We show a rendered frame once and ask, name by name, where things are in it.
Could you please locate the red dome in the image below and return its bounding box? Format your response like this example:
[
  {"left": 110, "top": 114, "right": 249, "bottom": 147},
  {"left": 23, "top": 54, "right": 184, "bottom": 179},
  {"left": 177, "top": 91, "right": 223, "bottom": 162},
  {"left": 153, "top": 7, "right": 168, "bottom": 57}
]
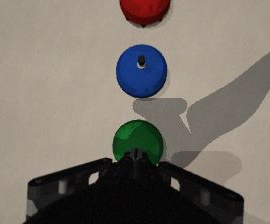
[{"left": 119, "top": 0, "right": 171, "bottom": 28}]

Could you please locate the green dome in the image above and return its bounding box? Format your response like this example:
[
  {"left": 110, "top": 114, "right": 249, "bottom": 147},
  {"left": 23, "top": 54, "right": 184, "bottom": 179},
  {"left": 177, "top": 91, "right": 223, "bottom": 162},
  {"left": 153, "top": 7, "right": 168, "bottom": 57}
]
[{"left": 112, "top": 120, "right": 164, "bottom": 165}]

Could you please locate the blue bell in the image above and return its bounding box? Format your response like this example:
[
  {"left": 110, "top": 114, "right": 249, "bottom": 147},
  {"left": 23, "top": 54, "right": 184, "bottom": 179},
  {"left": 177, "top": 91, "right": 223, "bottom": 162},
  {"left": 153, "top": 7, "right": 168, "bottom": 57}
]
[{"left": 116, "top": 44, "right": 167, "bottom": 99}]

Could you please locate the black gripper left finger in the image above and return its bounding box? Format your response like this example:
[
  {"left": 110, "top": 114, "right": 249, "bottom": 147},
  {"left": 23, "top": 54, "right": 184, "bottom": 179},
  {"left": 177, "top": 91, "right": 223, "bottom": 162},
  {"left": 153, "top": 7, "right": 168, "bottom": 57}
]
[{"left": 26, "top": 148, "right": 137, "bottom": 220}]

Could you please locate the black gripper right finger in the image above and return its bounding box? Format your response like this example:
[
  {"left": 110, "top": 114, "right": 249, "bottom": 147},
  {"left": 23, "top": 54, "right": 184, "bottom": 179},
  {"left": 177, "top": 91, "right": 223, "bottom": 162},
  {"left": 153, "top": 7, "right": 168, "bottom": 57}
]
[{"left": 135, "top": 148, "right": 244, "bottom": 224}]

